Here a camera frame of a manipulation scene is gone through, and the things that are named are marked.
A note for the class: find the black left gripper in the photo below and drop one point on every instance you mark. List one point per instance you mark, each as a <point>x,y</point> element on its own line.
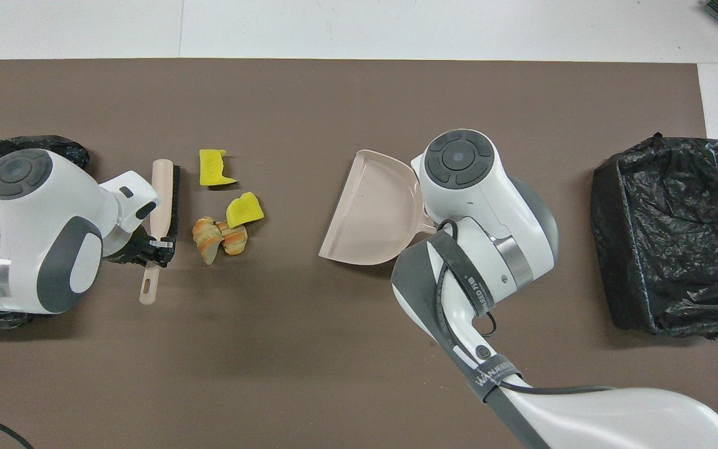
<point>128,249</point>

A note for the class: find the pale croissant piece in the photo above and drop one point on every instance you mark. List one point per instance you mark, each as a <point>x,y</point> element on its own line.
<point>206,240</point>

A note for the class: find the beige hand brush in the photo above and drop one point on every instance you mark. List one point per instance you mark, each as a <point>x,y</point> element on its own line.
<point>161,187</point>

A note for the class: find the orange striped croissant piece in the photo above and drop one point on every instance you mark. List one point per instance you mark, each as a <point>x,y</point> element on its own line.
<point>235,240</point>

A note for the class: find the yellow sponge chunk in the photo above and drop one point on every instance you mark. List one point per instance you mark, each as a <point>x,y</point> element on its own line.
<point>245,211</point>

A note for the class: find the notched yellow sponge piece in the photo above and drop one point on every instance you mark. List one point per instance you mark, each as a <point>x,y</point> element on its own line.
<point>212,169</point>

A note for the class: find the beige plastic dustpan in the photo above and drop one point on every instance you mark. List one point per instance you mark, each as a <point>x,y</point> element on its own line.
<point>365,212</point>

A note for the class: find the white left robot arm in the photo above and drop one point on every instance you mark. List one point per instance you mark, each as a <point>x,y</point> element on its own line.
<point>41,231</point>

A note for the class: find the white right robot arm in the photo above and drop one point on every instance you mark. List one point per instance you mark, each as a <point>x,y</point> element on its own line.
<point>490,187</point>

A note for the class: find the black bag lined bin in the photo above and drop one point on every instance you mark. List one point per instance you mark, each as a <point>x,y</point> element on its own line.
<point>677,249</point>
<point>66,149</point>

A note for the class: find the brown table mat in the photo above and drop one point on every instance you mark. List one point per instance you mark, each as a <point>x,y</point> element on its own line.
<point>209,374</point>

